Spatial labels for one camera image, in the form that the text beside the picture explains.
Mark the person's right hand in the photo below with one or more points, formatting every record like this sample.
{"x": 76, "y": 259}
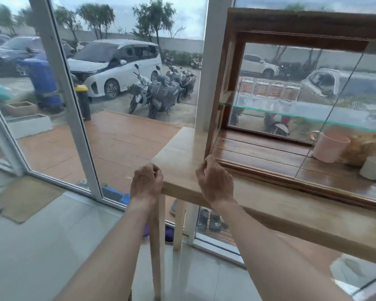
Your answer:
{"x": 216, "y": 184}

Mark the person's left hand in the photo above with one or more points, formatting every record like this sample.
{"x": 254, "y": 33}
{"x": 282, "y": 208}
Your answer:
{"x": 145, "y": 184}

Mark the person's right thumb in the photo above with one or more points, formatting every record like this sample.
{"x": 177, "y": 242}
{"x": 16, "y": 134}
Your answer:
{"x": 200, "y": 175}

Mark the person's left thumb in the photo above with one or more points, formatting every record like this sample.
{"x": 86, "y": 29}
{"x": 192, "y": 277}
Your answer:
{"x": 159, "y": 176}

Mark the light wooden table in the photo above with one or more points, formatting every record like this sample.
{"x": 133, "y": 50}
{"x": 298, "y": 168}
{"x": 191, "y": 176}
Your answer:
{"x": 269, "y": 213}

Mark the person's right forearm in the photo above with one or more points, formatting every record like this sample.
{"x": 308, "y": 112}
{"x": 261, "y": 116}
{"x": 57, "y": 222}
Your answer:
{"x": 269, "y": 257}

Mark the person's left forearm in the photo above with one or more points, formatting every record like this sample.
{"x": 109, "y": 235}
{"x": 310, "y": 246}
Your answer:
{"x": 112, "y": 253}

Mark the black sandal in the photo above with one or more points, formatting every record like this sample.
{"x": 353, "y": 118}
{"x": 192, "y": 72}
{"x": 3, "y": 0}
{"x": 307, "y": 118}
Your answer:
{"x": 215, "y": 222}
{"x": 203, "y": 221}

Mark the blue slipper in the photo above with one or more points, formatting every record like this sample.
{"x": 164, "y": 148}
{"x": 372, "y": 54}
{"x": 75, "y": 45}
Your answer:
{"x": 112, "y": 194}

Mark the purple shoe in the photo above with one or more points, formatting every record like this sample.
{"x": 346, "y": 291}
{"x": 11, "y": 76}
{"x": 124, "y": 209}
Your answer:
{"x": 169, "y": 233}

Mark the grey scooter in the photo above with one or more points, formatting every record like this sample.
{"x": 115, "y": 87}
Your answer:
{"x": 161, "y": 93}

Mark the red and white scooter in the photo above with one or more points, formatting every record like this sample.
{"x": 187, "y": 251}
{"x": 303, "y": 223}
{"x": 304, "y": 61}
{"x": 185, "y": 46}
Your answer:
{"x": 277, "y": 123}

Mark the black scooter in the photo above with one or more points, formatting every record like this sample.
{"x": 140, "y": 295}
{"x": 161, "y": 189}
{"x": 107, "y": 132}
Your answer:
{"x": 185, "y": 83}

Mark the clear snack jar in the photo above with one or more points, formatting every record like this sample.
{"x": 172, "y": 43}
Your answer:
{"x": 276, "y": 90}
{"x": 261, "y": 89}
{"x": 246, "y": 88}
{"x": 291, "y": 93}

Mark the black bin with yellow lid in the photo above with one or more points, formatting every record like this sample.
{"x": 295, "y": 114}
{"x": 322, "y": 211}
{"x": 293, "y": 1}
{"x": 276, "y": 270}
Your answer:
{"x": 83, "y": 103}

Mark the white minivan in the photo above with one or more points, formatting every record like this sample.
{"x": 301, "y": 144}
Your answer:
{"x": 112, "y": 62}

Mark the pink plastic mug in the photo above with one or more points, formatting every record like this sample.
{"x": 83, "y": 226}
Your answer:
{"x": 330, "y": 147}

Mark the tan door mat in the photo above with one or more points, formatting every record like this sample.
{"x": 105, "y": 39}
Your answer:
{"x": 28, "y": 199}

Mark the white planter box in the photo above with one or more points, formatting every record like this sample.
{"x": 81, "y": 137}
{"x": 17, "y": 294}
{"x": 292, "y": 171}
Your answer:
{"x": 29, "y": 125}

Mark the blue wheeled trash bin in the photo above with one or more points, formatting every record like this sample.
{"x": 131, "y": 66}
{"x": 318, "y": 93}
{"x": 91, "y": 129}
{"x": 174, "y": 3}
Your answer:
{"x": 44, "y": 81}

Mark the beige planter box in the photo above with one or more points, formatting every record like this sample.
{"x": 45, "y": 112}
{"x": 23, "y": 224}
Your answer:
{"x": 20, "y": 108}

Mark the tall leafy tree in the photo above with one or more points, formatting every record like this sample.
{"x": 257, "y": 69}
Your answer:
{"x": 155, "y": 15}
{"x": 95, "y": 17}

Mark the wooden glass display cabinet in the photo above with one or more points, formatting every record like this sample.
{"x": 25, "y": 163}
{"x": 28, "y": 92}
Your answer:
{"x": 269, "y": 21}

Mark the clear bag of crackers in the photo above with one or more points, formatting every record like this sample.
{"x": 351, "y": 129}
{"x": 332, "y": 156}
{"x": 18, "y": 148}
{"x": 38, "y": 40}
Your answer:
{"x": 366, "y": 147}

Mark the white cup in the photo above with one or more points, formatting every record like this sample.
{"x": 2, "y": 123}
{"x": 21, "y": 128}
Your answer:
{"x": 374, "y": 168}

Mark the white plastic bag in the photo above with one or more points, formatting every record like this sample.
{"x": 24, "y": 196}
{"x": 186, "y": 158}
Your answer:
{"x": 357, "y": 272}

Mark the dark blue car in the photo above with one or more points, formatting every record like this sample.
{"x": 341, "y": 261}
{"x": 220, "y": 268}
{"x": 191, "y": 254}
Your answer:
{"x": 9, "y": 56}

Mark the white sliding door frame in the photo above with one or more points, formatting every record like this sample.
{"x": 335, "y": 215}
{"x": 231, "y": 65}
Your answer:
{"x": 65, "y": 90}

